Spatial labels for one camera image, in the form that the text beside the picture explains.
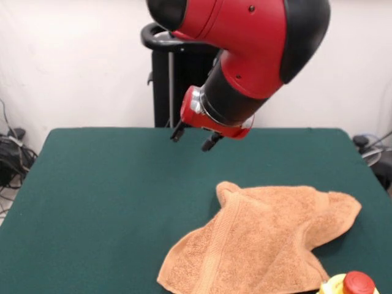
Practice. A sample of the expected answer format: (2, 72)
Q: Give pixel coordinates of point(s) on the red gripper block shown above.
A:
(199, 118)

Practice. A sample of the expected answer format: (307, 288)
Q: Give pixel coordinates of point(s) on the tan terry towel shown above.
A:
(245, 242)

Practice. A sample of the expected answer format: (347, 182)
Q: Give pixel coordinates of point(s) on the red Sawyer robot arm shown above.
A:
(254, 39)

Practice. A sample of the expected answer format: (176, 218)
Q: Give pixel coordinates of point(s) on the dark green tablecloth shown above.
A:
(76, 199)

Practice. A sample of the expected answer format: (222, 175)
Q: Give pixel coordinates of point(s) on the yellow emergency stop button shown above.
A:
(358, 283)

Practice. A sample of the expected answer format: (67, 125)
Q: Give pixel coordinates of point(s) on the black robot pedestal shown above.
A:
(162, 85)

